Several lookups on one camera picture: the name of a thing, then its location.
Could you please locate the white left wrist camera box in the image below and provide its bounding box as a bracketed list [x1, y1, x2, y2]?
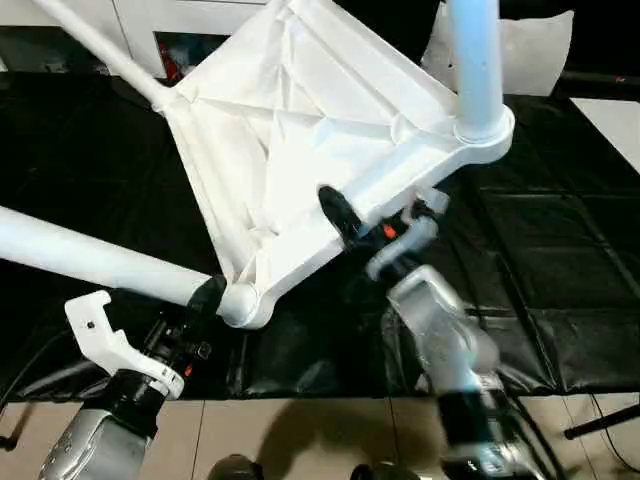
[64, 290, 187, 401]

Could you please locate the small red bottle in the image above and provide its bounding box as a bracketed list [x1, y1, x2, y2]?
[162, 50, 181, 83]

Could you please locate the dark grey robot foot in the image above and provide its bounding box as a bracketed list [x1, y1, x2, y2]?
[350, 462, 423, 480]
[205, 455, 264, 480]

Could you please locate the white plastic table top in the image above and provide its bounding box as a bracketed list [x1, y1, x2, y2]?
[160, 0, 517, 331]

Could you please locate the white plastic bag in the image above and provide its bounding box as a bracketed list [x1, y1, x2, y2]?
[420, 5, 577, 99]

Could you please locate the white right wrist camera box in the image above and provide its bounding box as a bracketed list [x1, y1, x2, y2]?
[365, 216, 441, 283]

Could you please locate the thin grey floor cable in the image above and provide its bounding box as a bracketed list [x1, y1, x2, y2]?
[588, 394, 640, 473]

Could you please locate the white flat board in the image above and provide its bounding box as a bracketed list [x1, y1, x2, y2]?
[570, 97, 640, 177]

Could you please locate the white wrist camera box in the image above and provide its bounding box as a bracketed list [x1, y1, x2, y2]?
[64, 290, 187, 401]
[365, 216, 441, 283]

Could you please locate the white cabinet with glass doors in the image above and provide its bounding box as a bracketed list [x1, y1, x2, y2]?
[0, 0, 291, 81]

